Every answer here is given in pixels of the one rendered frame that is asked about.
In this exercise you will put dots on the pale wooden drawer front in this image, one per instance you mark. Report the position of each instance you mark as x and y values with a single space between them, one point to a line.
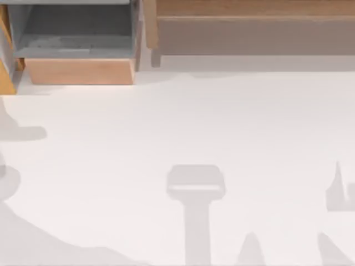
79 70

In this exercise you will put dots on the wooden shelf unit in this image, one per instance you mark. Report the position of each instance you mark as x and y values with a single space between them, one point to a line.
249 27

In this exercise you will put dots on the pulled-out drawer grey inside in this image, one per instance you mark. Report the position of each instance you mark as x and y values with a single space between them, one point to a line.
75 33

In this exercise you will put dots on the wooden cupboard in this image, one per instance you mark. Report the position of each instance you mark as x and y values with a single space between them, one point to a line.
5 55

